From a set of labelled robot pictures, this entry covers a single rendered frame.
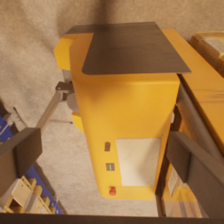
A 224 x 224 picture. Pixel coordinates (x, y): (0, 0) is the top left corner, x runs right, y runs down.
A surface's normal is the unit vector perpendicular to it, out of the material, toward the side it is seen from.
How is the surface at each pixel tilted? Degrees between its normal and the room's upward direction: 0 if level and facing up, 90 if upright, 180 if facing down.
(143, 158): 0
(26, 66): 0
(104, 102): 0
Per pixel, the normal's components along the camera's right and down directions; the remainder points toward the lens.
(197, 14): -0.06, 0.63
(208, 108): -0.06, -0.78
